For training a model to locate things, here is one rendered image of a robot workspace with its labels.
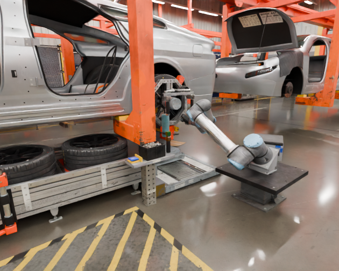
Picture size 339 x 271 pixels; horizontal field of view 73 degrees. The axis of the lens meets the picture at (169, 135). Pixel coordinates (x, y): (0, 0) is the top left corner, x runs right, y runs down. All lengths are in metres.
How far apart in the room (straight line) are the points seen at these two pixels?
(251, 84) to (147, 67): 3.03
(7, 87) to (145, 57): 1.18
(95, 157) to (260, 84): 3.51
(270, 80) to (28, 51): 3.91
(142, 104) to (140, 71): 0.29
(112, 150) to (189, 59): 1.54
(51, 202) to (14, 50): 1.29
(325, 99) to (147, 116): 4.13
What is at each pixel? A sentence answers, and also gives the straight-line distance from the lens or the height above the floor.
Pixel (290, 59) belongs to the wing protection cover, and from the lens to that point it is 5.08.
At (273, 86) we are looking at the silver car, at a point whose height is 0.93.
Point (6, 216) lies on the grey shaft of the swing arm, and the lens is 2.10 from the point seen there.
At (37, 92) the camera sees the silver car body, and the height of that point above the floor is 1.03.
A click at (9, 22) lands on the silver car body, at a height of 1.59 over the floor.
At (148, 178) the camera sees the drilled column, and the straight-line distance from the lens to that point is 2.08.
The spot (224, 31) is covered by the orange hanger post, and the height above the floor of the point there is 2.30.
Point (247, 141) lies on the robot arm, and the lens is 2.09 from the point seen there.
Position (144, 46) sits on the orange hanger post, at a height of 1.41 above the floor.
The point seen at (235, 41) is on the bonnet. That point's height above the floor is 1.96.
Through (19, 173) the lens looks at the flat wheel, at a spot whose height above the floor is 0.44.
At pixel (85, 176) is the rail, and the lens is 2.13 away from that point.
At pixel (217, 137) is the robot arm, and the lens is 2.11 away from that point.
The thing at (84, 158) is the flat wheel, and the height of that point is 0.43.
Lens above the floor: 1.16
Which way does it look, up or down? 15 degrees down
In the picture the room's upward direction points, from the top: 1 degrees counter-clockwise
